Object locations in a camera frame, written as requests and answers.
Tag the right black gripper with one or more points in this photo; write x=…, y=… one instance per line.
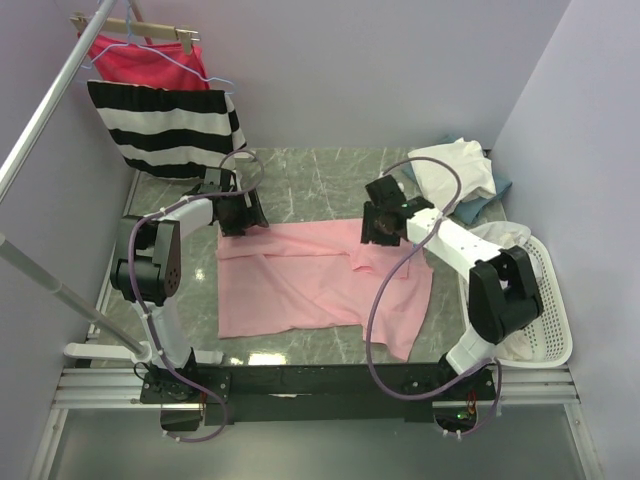
x=368, y=231

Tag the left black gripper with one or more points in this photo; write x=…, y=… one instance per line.
x=252, y=216

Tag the pink t shirt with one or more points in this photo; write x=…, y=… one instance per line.
x=317, y=275

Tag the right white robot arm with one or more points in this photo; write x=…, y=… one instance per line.
x=503, y=292

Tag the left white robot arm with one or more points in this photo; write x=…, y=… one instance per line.
x=147, y=272

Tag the folded blue t shirt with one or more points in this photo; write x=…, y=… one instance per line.
x=468, y=212

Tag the folded white t shirt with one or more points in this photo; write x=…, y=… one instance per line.
x=452, y=172

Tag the black white striped garment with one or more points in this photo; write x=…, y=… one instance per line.
x=174, y=134

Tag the red hanging garment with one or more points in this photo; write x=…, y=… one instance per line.
x=164, y=66

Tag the metal clothes rack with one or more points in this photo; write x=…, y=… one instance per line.
x=140, y=352

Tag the black base beam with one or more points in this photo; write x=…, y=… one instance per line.
x=314, y=393

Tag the white laundry basket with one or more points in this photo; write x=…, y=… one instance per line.
x=545, y=343

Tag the wooden clip hanger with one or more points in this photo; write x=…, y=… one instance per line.
x=186, y=37

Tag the blue wire hanger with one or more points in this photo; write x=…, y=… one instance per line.
x=133, y=13

